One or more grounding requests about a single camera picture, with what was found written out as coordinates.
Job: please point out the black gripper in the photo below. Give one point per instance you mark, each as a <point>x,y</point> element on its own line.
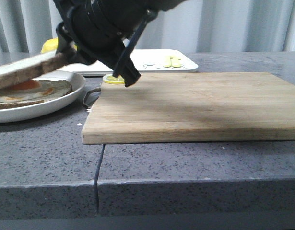
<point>106,31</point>

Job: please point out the bread slice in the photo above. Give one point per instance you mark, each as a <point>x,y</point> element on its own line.
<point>61,88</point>
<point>32,67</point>

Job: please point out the white round plate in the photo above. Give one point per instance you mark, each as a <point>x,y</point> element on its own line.
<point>36,110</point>

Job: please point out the white rectangular tray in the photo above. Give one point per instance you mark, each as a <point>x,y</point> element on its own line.
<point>145,60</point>

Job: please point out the front yellow lemon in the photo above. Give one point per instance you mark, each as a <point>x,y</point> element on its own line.
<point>50,45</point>

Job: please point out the grey curtain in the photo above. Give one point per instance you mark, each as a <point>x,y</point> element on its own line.
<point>193,26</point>

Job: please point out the yellow lemon slice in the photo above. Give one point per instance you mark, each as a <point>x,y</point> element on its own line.
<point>110,79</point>

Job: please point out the fried egg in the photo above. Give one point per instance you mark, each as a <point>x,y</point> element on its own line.
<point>30,89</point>

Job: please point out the wooden cutting board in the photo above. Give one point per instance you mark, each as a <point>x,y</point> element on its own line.
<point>190,107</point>

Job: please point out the metal cutting board handle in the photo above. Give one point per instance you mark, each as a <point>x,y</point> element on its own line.
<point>91,97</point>

